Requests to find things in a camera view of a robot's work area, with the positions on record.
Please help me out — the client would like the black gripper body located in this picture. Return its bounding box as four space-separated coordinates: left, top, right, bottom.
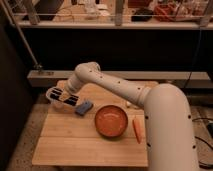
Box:
46 87 79 106

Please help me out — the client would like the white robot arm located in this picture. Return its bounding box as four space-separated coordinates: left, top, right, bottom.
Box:
47 62 200 171

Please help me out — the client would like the blue eraser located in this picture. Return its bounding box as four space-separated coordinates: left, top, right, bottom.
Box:
75 100 93 116

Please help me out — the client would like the orange ceramic bowl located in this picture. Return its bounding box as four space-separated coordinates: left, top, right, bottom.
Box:
94 105 128 138

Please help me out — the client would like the metal diagonal pole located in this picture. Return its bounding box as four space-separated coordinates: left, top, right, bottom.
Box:
1 0 43 72

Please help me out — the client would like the wooden board table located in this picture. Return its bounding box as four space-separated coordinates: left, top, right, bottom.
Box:
32 84 148 168

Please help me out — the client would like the orange carrot toy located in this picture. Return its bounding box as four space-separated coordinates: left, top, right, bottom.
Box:
132 117 142 144

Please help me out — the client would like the black box on shelf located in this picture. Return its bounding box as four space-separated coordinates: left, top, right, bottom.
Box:
131 8 153 22

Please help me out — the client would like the red crate on shelf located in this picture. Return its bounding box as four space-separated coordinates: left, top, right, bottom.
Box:
154 3 176 22

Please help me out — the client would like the black floor cable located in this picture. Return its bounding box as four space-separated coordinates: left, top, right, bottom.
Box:
191 116 213 169

